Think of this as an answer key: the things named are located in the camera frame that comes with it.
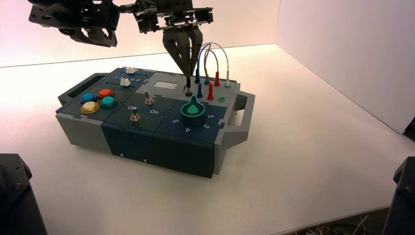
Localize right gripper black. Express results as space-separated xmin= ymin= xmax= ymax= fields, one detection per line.
xmin=134 ymin=0 xmax=214 ymax=78

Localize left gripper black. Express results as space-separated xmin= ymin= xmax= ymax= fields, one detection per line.
xmin=28 ymin=0 xmax=120 ymax=48

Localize black banana plug wire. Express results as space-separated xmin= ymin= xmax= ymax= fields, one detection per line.
xmin=184 ymin=48 xmax=201 ymax=94

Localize white rectangular display screen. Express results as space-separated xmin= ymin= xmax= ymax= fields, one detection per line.
xmin=153 ymin=81 xmax=179 ymax=91

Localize red round push button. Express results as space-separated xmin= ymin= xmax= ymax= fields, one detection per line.
xmin=97 ymin=89 xmax=115 ymax=100

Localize blue round push button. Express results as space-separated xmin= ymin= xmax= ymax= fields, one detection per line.
xmin=80 ymin=93 xmax=98 ymax=104

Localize teal round push button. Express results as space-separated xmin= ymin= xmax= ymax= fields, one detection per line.
xmin=100 ymin=96 xmax=118 ymax=110

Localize green and teal rotary knob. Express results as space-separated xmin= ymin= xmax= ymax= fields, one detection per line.
xmin=180 ymin=95 xmax=207 ymax=127

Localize yellow round push button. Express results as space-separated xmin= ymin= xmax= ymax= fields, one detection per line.
xmin=80 ymin=101 xmax=101 ymax=115

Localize grey and teal control box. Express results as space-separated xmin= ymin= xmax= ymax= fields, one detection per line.
xmin=55 ymin=67 xmax=256 ymax=179

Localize blue banana plug wire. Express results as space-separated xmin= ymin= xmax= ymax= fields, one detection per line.
xmin=194 ymin=42 xmax=213 ymax=99

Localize red banana plug wire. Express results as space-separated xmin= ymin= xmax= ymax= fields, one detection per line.
xmin=204 ymin=49 xmax=221 ymax=101

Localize white banana plug wire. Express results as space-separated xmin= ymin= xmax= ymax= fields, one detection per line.
xmin=207 ymin=42 xmax=231 ymax=88

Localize dark object at wall edge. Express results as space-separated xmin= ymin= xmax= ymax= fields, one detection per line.
xmin=403 ymin=117 xmax=415 ymax=142

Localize thin white cable bundle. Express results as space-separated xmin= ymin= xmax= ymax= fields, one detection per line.
xmin=303 ymin=214 xmax=370 ymax=235

